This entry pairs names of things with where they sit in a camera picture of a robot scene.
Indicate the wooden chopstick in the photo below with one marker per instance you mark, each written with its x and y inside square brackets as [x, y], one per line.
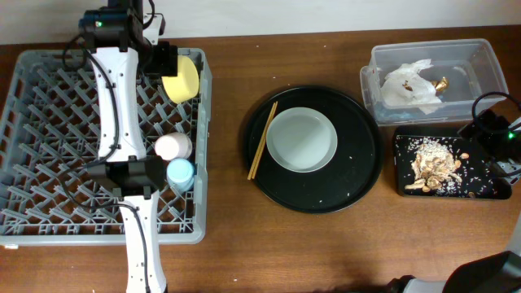
[265, 142]
[262, 140]

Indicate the white paper napkin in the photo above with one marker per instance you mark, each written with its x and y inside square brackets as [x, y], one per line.
[405, 87]

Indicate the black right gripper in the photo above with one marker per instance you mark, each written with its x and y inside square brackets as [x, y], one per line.
[497, 124]

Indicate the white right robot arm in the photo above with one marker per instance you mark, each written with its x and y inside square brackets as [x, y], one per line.
[496, 273]

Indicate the grey plastic dishwasher rack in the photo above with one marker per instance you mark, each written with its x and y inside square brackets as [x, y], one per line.
[50, 128]

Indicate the light blue plastic cup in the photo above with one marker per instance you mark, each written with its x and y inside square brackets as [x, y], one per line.
[180, 175]

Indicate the wooden chopstick upper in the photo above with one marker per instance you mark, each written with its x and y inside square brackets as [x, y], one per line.
[262, 140]

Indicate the black rectangular tray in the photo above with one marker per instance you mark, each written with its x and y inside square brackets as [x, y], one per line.
[432, 131]

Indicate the wooden chopstick lower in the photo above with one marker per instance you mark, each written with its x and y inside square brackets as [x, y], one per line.
[265, 142]

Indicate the yellow plastic bowl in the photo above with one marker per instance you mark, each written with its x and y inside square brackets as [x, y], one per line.
[185, 85]

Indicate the grey round plate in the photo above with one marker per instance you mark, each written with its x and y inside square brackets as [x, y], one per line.
[302, 140]

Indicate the peanut shells and rice waste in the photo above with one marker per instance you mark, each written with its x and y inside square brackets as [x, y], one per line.
[441, 167]

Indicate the pink plastic cup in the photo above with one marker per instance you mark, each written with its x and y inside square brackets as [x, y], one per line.
[173, 146]

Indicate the clear plastic waste bin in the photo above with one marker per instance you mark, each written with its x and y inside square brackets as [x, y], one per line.
[470, 65]

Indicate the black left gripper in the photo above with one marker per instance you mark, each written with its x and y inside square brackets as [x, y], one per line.
[168, 59]

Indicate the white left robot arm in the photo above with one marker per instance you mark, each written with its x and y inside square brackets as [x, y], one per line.
[117, 42]

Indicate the gold foil wrapper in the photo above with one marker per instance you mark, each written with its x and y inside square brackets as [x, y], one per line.
[441, 85]

